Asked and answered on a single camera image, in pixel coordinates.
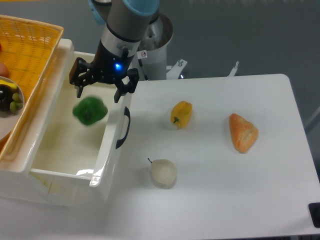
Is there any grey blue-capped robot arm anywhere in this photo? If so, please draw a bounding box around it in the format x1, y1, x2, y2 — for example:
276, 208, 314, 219
69, 0, 160, 103

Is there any yellow woven basket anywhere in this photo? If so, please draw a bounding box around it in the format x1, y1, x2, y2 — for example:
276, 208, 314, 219
0, 15, 64, 160

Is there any red fruit in basket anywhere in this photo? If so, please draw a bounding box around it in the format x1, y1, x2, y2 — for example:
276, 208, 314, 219
0, 42, 9, 78

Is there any orange bread loaf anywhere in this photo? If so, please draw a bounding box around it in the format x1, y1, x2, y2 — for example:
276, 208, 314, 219
229, 113, 259, 154

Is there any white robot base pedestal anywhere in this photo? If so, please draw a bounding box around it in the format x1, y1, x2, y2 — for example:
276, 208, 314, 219
132, 12, 174, 81

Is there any white upper drawer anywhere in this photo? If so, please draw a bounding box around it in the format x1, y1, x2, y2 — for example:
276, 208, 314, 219
29, 51, 134, 188

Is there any yellow bell pepper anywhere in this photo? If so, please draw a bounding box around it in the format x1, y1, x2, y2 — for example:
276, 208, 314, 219
170, 101, 193, 129

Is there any black drawer handle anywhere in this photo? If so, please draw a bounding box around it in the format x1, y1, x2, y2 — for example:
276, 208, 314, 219
115, 106, 131, 149

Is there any black device at table edge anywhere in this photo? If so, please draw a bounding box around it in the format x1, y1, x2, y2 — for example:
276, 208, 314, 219
308, 202, 320, 228

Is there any dark purple mangosteen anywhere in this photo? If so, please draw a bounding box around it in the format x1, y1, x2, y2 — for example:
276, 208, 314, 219
0, 84, 15, 112

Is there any green bell pepper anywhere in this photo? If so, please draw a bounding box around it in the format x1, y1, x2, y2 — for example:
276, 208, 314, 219
72, 96, 108, 126

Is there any white metal bracket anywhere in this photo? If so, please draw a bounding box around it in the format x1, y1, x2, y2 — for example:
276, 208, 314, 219
228, 61, 239, 77

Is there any green grapes bunch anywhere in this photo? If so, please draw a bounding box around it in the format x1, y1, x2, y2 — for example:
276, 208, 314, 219
9, 92, 24, 112

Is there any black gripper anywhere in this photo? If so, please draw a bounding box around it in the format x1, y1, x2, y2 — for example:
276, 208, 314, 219
69, 40, 140, 103

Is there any white pear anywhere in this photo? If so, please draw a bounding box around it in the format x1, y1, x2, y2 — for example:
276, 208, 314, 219
147, 158, 178, 190

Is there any white plate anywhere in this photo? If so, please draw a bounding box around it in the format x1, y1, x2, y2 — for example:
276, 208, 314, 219
0, 76, 25, 141

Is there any white drawer cabinet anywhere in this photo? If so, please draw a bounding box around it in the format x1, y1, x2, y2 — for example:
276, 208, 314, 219
0, 39, 77, 206

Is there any yellow fruit on plate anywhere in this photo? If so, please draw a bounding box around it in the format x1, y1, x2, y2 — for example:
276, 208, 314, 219
0, 79, 18, 92

